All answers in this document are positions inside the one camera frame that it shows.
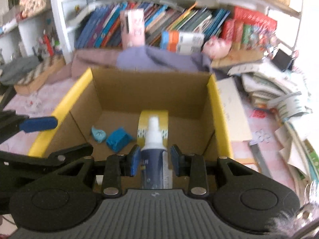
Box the yellow tape roll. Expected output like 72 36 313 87
137 110 169 148

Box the orange blue white box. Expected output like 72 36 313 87
159 30 204 55

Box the yellow cardboard box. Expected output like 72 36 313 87
28 68 234 160

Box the pink purple cloth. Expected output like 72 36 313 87
46 46 211 84

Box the white bookshelf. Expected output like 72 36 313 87
0 0 303 65

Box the small light blue wrapper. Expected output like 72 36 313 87
91 126 107 144

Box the pink pig toy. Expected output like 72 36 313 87
202 36 232 60

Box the wooden chess board box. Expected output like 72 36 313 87
14 55 65 96

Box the pink cartoon box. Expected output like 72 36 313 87
120 9 146 50

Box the navy spray bottle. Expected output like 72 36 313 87
140 115 173 190

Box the grey cloth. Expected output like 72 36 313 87
1 56 40 86

